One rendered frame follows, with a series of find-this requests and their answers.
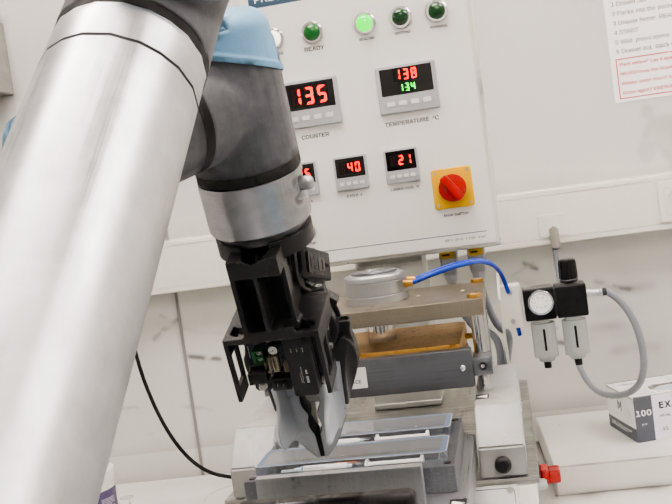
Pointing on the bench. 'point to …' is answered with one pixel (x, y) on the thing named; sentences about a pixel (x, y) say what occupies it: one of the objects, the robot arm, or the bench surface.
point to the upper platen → (411, 339)
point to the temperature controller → (405, 73)
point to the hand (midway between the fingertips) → (321, 436)
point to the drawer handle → (348, 498)
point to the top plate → (398, 299)
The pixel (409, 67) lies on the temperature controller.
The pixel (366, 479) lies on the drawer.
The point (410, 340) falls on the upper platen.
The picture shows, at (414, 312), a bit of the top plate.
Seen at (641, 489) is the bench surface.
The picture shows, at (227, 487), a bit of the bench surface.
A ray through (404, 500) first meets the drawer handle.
